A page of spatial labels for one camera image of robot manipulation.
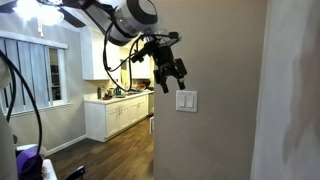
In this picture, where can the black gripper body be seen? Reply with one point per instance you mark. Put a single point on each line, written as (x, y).
(164, 57)

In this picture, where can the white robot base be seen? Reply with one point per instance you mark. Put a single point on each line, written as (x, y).
(6, 146)

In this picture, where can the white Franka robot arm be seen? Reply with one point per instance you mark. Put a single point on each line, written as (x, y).
(133, 16)

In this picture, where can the ceiling fan with light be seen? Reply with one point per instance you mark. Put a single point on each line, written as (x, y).
(40, 11)

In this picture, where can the cluttered countertop items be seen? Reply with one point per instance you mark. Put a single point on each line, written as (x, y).
(128, 90)

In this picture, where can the white lower kitchen cabinets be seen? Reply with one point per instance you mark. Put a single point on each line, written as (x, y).
(115, 116)

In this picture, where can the dark bottle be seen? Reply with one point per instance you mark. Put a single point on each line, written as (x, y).
(99, 93)

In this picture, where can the white upper kitchen cabinet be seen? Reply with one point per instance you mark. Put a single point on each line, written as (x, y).
(96, 55)

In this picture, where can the grey vertical window blinds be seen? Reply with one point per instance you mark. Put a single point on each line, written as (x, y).
(30, 75)

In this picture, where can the purple cloth object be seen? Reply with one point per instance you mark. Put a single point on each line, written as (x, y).
(29, 164)

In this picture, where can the white double light switch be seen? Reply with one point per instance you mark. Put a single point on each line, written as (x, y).
(186, 101)

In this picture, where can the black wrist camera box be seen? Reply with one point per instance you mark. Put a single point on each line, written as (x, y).
(141, 53)

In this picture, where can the black bracket piece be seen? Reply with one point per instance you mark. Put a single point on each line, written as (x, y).
(75, 173)

